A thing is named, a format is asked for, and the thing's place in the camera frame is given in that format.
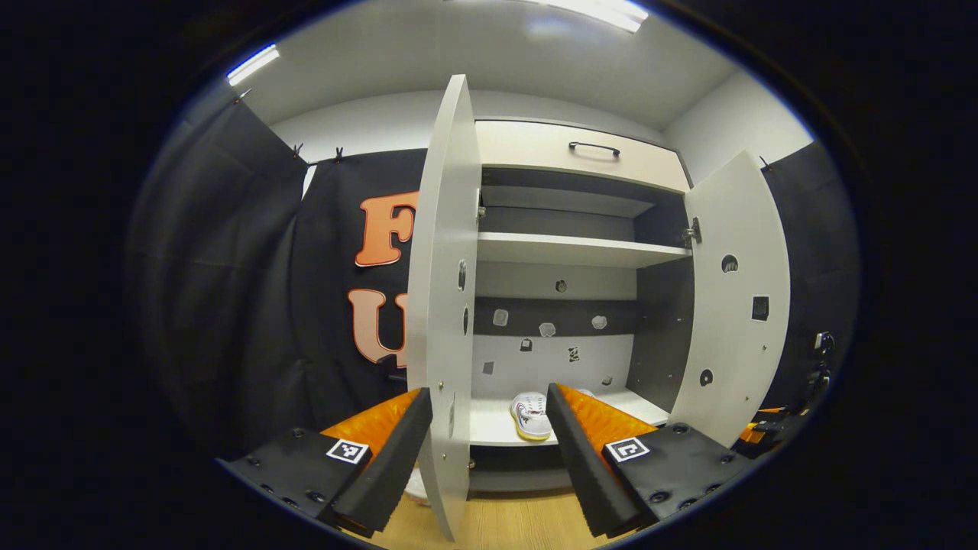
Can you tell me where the white shoe cabinet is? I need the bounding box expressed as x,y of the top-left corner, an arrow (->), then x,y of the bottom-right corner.
466,116 -> 698,493

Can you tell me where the white cabinet door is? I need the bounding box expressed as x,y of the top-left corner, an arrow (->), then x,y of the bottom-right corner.
405,74 -> 484,542
669,149 -> 792,448

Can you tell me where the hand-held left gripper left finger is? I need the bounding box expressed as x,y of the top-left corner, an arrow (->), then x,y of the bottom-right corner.
220,386 -> 434,539

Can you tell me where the ceiling light panel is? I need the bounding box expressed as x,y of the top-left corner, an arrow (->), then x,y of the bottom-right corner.
535,0 -> 650,33
225,44 -> 280,86

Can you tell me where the white round object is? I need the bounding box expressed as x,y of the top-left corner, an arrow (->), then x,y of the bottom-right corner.
403,467 -> 432,506

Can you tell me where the white cabinet drawer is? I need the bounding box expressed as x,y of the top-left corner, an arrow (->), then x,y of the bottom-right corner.
474,118 -> 692,194

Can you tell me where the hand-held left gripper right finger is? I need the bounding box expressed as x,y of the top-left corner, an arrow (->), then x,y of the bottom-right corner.
544,382 -> 753,539

